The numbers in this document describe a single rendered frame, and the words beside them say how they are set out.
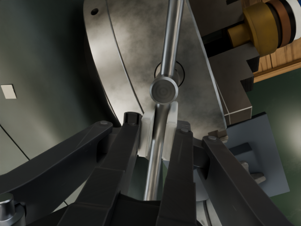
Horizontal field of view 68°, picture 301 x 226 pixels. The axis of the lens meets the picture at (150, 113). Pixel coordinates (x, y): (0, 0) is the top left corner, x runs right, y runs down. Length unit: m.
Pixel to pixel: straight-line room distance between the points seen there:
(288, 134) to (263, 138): 1.08
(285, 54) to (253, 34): 0.32
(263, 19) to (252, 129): 0.60
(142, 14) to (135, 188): 0.25
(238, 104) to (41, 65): 0.25
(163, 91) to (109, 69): 0.11
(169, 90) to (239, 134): 0.77
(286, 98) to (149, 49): 1.65
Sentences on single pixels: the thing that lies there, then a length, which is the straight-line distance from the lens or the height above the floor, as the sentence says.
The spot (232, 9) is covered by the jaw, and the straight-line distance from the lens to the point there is 0.39.
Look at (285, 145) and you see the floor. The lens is 2.09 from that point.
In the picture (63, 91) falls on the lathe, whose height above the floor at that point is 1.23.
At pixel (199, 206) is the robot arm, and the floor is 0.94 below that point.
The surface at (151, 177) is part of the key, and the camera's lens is 0.21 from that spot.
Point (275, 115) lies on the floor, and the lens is 1.89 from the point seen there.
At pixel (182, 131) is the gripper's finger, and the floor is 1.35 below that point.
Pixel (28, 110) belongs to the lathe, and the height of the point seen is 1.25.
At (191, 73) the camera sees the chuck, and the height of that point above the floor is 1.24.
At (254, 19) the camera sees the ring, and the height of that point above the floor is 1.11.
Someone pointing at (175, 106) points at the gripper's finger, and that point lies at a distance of 0.20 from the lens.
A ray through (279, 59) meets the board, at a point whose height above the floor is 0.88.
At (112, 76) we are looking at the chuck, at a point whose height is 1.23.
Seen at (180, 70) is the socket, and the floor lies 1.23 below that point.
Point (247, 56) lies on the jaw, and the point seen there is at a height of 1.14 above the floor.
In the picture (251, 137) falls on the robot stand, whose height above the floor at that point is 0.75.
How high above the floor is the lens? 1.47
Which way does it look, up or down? 61 degrees down
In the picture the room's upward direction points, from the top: 175 degrees counter-clockwise
